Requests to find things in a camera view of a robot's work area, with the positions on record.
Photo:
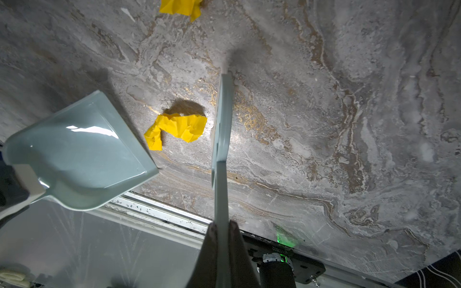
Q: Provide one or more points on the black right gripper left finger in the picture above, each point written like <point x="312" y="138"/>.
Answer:
<point x="205" y="271"/>

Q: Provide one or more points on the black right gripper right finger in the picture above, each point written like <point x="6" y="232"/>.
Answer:
<point x="242" y="274"/>

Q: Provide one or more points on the teal hand brush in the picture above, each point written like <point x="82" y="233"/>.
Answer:
<point x="222" y="137"/>

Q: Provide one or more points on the teal dustpan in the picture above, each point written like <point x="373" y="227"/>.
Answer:
<point x="83" y="156"/>

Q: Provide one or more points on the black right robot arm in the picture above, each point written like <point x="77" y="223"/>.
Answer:
<point x="275" y="275"/>

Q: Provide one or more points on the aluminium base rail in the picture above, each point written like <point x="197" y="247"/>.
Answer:
<point x="184" y="227"/>

